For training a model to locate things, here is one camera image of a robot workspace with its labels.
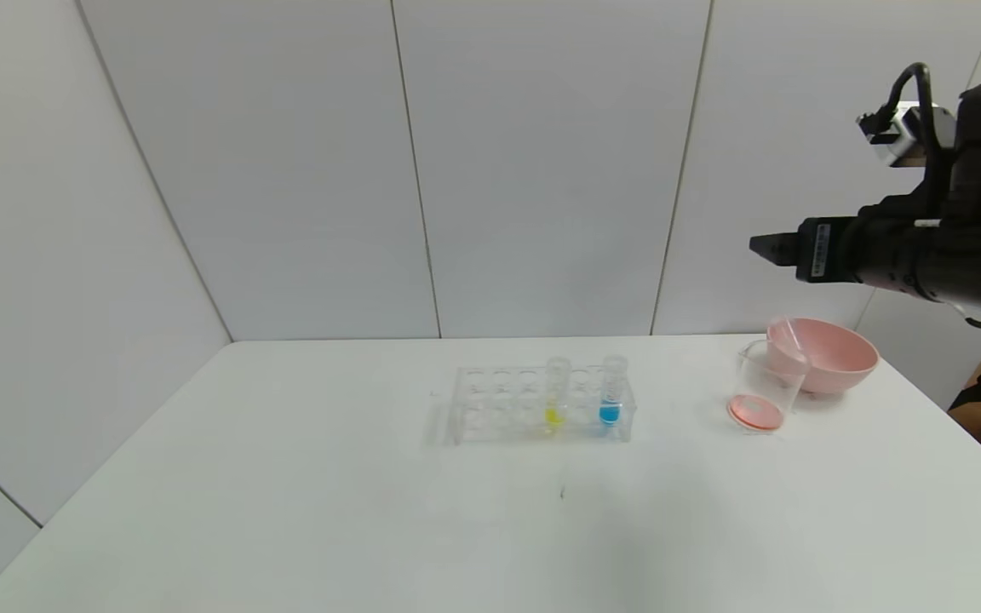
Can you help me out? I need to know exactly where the pink bowl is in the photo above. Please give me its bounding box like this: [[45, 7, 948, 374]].
[[766, 317, 881, 398]]

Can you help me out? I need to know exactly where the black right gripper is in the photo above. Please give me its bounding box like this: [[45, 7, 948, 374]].
[[749, 205, 918, 295]]

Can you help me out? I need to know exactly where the black camera cable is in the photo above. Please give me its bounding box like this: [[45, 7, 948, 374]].
[[877, 62, 944, 215]]

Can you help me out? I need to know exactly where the clear plastic test tube rack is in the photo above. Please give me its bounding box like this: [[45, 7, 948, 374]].
[[443, 364, 638, 446]]

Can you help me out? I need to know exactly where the test tube with blue pigment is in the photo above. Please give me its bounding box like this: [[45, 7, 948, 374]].
[[599, 354, 630, 427]]

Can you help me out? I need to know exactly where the test tube with yellow pigment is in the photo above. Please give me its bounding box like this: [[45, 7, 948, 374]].
[[544, 355, 573, 436]]

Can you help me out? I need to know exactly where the clear glass beaker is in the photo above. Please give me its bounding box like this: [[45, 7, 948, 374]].
[[726, 338, 812, 434]]

